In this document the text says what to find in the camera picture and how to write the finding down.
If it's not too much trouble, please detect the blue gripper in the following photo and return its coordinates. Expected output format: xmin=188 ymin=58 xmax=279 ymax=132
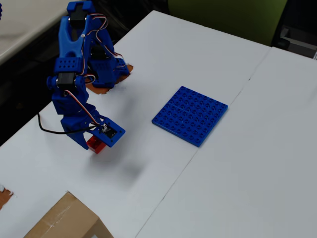
xmin=60 ymin=103 xmax=105 ymax=151

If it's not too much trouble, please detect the red 2x2 building block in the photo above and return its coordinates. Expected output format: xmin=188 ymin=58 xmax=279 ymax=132
xmin=86 ymin=135 xmax=107 ymax=155

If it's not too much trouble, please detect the brown cardboard box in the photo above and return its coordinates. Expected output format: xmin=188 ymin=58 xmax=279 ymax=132
xmin=23 ymin=190 xmax=114 ymax=238

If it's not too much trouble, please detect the blue 8x8 studded baseplate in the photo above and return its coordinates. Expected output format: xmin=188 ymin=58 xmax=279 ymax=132
xmin=151 ymin=85 xmax=229 ymax=148

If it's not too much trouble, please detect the white side desk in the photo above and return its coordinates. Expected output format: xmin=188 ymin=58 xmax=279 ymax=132
xmin=0 ymin=0 xmax=84 ymax=65

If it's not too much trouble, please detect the green chair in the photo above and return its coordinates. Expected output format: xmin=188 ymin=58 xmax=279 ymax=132
xmin=167 ymin=0 xmax=288 ymax=47

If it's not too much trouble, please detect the black camera cable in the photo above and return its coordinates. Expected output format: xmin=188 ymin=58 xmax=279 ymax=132
xmin=37 ymin=113 xmax=105 ymax=135

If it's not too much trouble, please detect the white red gripper servo wire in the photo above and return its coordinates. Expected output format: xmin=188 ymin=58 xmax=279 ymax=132
xmin=63 ymin=90 xmax=105 ymax=128

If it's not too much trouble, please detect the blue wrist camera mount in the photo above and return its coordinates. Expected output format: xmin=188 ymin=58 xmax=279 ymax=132
xmin=95 ymin=116 xmax=126 ymax=148

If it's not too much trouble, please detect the white red arm servo wire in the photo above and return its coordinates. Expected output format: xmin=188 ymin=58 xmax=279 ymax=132
xmin=83 ymin=13 xmax=125 ymax=78

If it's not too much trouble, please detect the dark furniture with grey frame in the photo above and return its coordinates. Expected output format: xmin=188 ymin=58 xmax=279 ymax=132
xmin=271 ymin=0 xmax=317 ymax=60

